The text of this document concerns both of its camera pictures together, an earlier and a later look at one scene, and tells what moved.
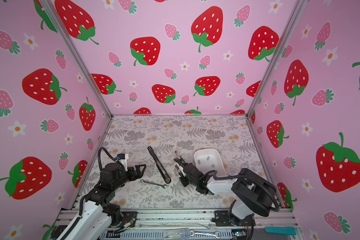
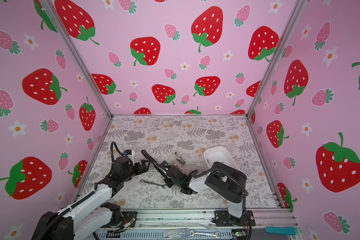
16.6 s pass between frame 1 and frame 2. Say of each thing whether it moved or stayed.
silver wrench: stayed
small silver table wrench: stayed
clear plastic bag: stayed
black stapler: moved
